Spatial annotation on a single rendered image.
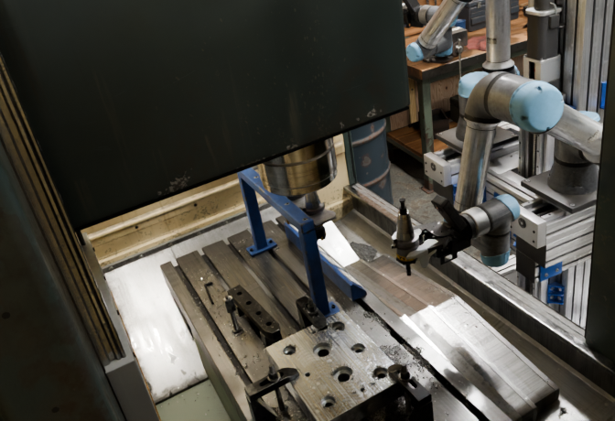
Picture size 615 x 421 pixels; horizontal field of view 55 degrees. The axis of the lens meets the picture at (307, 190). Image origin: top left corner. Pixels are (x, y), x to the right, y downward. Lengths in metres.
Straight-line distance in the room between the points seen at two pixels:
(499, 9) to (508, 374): 1.24
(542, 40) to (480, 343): 0.96
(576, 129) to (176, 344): 1.41
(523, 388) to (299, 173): 0.97
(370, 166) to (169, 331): 1.86
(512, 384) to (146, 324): 1.21
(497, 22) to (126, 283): 1.64
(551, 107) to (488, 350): 0.75
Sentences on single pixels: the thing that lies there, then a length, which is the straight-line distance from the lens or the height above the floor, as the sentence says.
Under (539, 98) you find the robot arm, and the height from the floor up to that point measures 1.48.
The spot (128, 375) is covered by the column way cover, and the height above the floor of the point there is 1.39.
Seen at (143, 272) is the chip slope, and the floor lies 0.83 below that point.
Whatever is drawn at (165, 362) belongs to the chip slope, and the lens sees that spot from 2.09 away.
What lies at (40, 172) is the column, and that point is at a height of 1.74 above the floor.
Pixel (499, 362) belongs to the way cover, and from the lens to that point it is 1.83.
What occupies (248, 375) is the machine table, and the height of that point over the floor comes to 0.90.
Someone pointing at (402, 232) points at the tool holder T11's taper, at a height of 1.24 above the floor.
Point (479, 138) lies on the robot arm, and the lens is 1.62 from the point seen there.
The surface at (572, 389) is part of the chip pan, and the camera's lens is 1.86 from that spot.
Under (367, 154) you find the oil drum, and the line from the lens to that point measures 3.53.
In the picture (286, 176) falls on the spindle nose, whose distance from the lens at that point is 1.12.
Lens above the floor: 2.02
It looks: 28 degrees down
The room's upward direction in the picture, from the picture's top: 10 degrees counter-clockwise
